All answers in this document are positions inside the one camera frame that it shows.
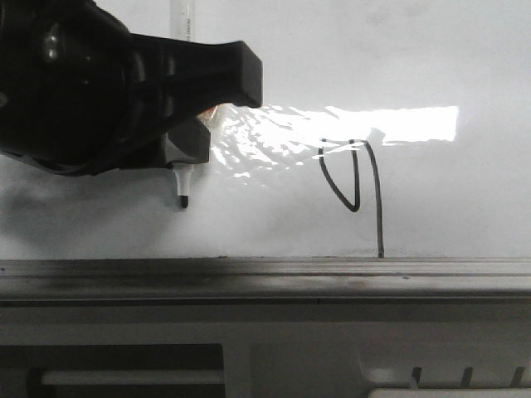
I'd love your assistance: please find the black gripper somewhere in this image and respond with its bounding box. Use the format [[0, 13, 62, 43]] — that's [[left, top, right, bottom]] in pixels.
[[1, 1, 166, 177]]

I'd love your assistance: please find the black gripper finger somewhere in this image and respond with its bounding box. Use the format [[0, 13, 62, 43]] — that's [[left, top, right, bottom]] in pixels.
[[165, 118, 210, 165], [163, 40, 263, 124]]

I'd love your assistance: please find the red magnet taped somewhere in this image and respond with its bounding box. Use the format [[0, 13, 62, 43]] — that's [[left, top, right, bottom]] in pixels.
[[197, 105, 223, 129]]

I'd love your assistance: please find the white whiteboard marker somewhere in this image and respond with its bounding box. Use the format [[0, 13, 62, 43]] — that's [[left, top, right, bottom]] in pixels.
[[170, 0, 196, 209]]

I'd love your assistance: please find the white whiteboard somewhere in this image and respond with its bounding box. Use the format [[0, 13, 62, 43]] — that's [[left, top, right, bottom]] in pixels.
[[1, 1, 530, 260]]

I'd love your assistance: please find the grey metal whiteboard tray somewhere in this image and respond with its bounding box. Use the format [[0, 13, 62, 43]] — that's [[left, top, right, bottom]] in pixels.
[[1, 257, 530, 304]]

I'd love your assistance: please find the grey plastic unit below board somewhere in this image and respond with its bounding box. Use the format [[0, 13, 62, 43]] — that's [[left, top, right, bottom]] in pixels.
[[1, 300, 530, 397]]

